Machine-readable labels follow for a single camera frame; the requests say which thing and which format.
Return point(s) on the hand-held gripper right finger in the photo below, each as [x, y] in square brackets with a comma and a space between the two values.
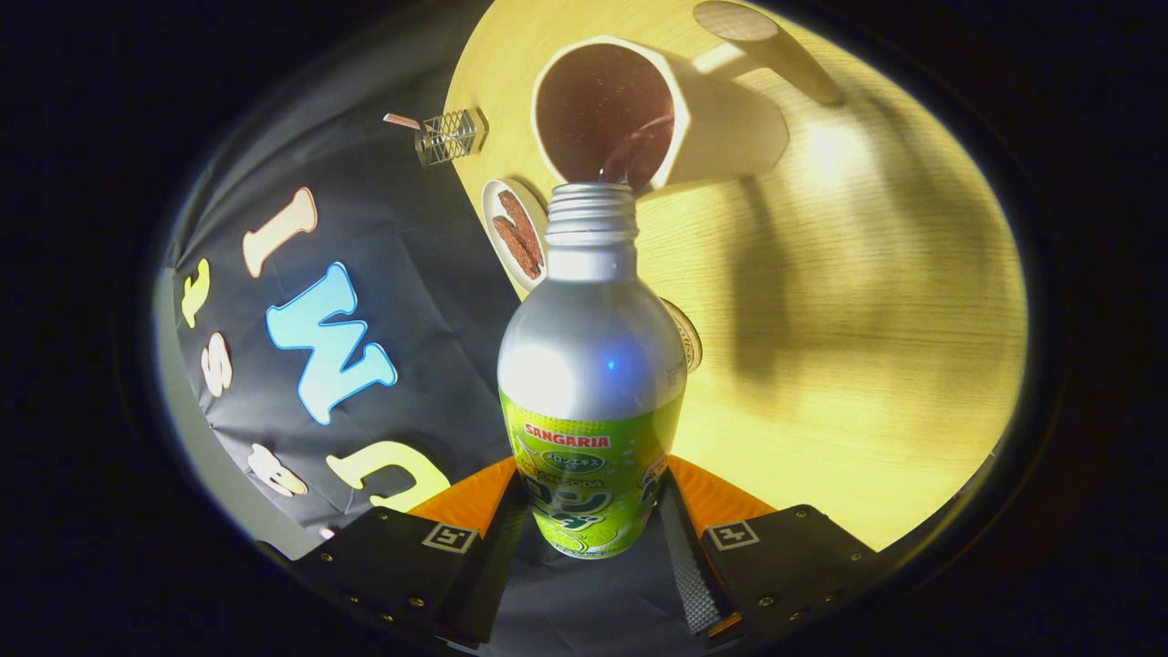
[684, 566]

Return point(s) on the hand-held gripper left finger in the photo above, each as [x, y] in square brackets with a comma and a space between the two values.
[497, 566]

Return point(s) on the silver green juice bottle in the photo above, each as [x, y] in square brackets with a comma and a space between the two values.
[589, 365]

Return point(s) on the round cork coaster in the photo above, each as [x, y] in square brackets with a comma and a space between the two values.
[691, 342]

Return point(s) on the wooden table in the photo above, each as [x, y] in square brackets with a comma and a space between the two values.
[867, 365]

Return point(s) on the brown meat slice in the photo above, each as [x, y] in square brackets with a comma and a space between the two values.
[513, 248]
[522, 224]

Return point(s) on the white round plate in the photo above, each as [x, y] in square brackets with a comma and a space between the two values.
[493, 205]

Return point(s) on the pink striped straw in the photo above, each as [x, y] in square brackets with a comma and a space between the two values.
[401, 120]

